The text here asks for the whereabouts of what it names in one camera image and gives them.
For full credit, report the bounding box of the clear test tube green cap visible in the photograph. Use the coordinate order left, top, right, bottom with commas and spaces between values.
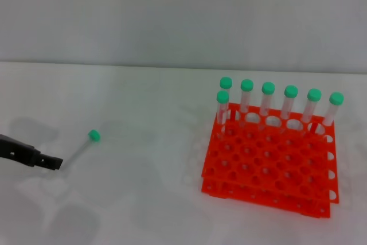
61, 129, 101, 171
240, 79, 254, 117
216, 90, 231, 140
220, 76, 233, 119
300, 88, 322, 126
259, 81, 276, 120
323, 92, 345, 127
280, 84, 299, 123

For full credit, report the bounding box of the orange plastic test tube rack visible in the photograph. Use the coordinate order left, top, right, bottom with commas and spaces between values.
200, 102, 340, 219

